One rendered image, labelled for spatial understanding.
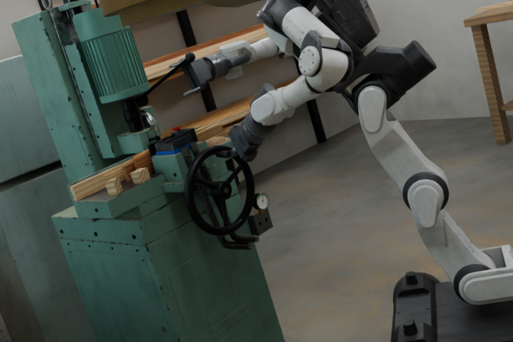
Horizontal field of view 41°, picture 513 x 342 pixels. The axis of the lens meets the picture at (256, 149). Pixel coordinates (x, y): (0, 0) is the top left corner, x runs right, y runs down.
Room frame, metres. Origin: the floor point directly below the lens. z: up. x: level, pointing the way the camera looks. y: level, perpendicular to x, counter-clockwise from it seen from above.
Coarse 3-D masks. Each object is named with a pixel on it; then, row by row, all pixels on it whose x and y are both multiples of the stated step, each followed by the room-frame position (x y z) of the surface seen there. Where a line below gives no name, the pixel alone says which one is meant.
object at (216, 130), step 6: (216, 126) 2.62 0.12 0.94; (198, 132) 2.57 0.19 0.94; (204, 132) 2.57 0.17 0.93; (210, 132) 2.59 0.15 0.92; (216, 132) 2.61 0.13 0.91; (222, 132) 2.63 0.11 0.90; (198, 138) 2.55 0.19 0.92; (204, 138) 2.57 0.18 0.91; (120, 168) 2.32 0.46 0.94; (108, 174) 2.28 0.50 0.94; (114, 174) 2.28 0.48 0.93; (120, 174) 2.30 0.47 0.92; (120, 180) 2.29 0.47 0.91
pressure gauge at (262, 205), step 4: (260, 192) 2.42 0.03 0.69; (256, 196) 2.40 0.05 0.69; (260, 196) 2.40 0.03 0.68; (264, 196) 2.42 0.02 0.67; (256, 200) 2.39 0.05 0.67; (260, 200) 2.40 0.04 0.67; (264, 200) 2.41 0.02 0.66; (268, 200) 2.42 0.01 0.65; (256, 204) 2.38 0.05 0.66; (260, 204) 2.40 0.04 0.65; (264, 204) 2.41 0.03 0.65; (268, 204) 2.42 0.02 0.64; (256, 208) 2.40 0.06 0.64; (260, 208) 2.39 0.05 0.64; (264, 208) 2.40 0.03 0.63; (260, 212) 2.42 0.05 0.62
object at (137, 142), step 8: (144, 128) 2.41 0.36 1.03; (152, 128) 2.38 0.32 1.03; (120, 136) 2.42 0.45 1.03; (128, 136) 2.38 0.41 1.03; (136, 136) 2.35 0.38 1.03; (144, 136) 2.35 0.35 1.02; (152, 136) 2.37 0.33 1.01; (120, 144) 2.43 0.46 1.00; (128, 144) 2.39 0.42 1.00; (136, 144) 2.36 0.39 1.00; (144, 144) 2.34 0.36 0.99; (128, 152) 2.40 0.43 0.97; (136, 152) 2.37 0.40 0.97
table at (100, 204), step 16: (224, 144) 2.42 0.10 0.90; (224, 160) 2.41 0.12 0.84; (160, 176) 2.22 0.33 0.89; (96, 192) 2.24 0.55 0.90; (128, 192) 2.13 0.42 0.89; (144, 192) 2.16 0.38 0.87; (160, 192) 2.20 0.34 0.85; (80, 208) 2.20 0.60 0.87; (96, 208) 2.12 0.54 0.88; (112, 208) 2.08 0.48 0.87; (128, 208) 2.11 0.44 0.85
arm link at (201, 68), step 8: (208, 56) 2.44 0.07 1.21; (216, 56) 2.45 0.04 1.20; (192, 64) 2.39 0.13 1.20; (200, 64) 2.41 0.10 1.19; (208, 64) 2.43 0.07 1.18; (216, 64) 2.42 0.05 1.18; (184, 72) 2.42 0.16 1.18; (192, 72) 2.38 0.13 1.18; (200, 72) 2.39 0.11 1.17; (208, 72) 2.41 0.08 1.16; (216, 72) 2.42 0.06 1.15; (192, 80) 2.40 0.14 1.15; (200, 80) 2.37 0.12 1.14; (208, 80) 2.40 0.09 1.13; (192, 88) 2.40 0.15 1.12
